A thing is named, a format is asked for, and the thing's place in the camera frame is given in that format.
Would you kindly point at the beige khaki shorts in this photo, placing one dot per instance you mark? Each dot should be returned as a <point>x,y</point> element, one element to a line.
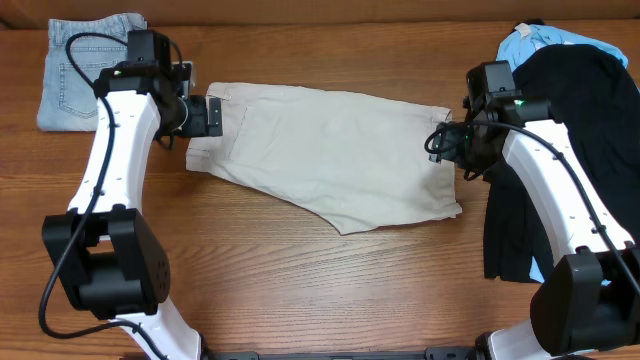
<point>356,160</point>

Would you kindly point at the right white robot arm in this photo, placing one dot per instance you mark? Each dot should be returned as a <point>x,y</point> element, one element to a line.
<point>590,302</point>

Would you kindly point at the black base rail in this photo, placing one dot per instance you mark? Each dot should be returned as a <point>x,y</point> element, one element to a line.
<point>345,355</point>

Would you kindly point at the black garment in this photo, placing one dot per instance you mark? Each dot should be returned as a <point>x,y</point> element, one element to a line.
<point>590,125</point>

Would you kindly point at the light blue shirt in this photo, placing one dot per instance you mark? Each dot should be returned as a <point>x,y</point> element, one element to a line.
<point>530,42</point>

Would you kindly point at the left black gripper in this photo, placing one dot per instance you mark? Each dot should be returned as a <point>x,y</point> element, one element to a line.
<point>199,124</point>

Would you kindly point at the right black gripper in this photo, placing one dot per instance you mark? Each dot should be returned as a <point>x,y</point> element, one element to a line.
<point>446,149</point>

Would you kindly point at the folded light blue jeans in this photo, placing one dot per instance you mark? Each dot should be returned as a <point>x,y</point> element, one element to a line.
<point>77,52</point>

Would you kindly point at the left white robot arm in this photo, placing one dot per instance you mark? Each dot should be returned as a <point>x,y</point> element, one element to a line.
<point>105,255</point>

